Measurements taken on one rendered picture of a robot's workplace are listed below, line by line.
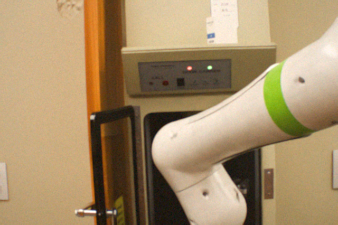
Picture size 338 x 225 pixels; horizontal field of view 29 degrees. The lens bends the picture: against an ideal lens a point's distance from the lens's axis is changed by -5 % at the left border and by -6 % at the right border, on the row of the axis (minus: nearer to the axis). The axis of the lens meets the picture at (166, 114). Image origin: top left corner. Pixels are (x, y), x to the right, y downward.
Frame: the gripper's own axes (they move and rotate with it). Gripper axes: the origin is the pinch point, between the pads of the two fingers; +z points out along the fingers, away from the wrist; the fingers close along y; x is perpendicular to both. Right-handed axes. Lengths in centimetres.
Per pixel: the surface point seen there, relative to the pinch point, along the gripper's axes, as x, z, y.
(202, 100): -19.6, -7.8, 1.9
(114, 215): 0.0, -36.2, 18.8
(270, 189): 1.1, -7.9, -12.7
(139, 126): -14.4, -8.0, 15.9
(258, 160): -5.3, -5.1, -10.3
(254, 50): -29.7, -18.7, -9.3
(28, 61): -32, 35, 52
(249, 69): -25.8, -14.8, -8.2
